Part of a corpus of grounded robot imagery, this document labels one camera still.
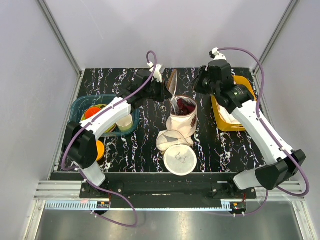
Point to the aluminium frame post left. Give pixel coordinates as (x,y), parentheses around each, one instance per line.
(59,36)

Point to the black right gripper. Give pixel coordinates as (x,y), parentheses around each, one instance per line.
(203,72)

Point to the cream laundry bag brown trim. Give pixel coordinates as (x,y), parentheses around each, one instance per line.
(184,124)

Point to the teal transparent plastic container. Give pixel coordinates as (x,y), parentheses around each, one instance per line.
(82,104)

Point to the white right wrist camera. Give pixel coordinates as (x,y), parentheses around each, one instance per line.
(214,54)

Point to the aluminium frame post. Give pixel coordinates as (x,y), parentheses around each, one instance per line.
(292,5)
(59,36)

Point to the yellow plastic bin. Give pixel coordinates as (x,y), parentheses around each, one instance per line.
(224,121)

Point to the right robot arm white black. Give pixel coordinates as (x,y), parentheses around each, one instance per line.
(281,161)

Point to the white mesh laundry bag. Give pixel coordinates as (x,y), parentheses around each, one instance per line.
(178,156)

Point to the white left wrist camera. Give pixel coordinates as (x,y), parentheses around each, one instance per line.
(157,71)

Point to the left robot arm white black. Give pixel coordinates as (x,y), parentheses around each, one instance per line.
(80,138)

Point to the yellow-green plate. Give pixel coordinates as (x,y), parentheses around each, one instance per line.
(102,106)

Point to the aluminium frame post right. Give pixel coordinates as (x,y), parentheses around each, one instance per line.
(292,5)

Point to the orange bowl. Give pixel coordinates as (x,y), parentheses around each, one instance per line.
(100,150)

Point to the cream paper cup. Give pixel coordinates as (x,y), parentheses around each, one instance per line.
(125,124)

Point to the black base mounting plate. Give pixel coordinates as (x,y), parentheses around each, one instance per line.
(166,190)

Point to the orange translucent cup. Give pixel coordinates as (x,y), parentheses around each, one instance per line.
(91,112)

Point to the dark maroon bra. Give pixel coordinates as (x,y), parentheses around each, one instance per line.
(184,107)

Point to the aluminium front rail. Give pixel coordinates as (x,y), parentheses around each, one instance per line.
(72,195)

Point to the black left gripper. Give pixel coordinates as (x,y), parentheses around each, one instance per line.
(164,93)

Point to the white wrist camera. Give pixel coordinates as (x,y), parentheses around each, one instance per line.
(214,54)
(157,71)

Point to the white cloth in bin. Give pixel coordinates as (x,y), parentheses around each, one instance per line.
(228,118)

